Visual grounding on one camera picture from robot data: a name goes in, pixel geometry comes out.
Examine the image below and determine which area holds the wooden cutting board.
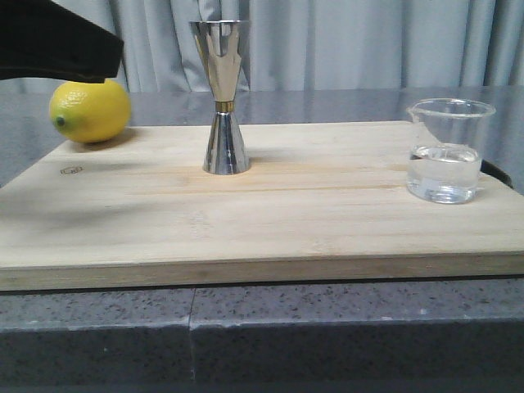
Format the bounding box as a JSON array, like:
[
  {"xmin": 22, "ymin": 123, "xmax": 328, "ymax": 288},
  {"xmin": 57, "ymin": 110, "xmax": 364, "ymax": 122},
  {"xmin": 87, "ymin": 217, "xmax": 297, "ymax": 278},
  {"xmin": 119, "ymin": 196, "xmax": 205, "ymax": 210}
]
[{"xmin": 1, "ymin": 121, "xmax": 523, "ymax": 291}]

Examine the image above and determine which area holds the steel hourglass jigger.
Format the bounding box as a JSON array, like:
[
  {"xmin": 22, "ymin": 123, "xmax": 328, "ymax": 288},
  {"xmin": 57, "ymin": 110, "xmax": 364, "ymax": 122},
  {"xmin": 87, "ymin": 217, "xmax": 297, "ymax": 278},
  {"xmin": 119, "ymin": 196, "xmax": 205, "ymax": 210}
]
[{"xmin": 189, "ymin": 20, "xmax": 250, "ymax": 175}]

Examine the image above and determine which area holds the black object behind board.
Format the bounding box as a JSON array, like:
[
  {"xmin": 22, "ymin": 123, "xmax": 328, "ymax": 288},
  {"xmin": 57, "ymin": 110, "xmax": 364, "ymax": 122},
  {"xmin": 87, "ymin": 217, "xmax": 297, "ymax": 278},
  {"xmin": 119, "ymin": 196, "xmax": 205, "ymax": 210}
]
[{"xmin": 481, "ymin": 160, "xmax": 513, "ymax": 188}]

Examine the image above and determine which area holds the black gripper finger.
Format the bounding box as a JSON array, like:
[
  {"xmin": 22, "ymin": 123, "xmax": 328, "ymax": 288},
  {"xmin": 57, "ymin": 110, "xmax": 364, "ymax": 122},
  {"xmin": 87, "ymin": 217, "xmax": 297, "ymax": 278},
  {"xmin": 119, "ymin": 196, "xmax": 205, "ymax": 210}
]
[{"xmin": 1, "ymin": 1, "xmax": 124, "ymax": 84}]

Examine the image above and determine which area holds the small glass beaker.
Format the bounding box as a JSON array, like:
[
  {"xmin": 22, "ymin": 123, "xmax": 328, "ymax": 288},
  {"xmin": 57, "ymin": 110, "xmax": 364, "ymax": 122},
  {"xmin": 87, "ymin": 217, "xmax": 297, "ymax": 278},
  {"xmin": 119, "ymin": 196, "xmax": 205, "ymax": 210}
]
[{"xmin": 406, "ymin": 97, "xmax": 496, "ymax": 205}]

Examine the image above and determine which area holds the yellow lemon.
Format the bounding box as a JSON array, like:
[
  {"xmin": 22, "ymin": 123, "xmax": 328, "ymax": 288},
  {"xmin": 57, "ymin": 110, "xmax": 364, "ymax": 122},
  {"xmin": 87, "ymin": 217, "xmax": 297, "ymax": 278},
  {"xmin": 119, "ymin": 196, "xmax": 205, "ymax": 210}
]
[{"xmin": 48, "ymin": 79, "xmax": 131, "ymax": 143}]

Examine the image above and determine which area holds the grey curtain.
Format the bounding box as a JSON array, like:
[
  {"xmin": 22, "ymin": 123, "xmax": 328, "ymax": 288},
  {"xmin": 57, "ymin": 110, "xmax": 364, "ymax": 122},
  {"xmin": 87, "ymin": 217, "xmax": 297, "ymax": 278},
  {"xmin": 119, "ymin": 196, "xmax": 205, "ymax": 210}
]
[{"xmin": 64, "ymin": 1, "xmax": 523, "ymax": 92}]

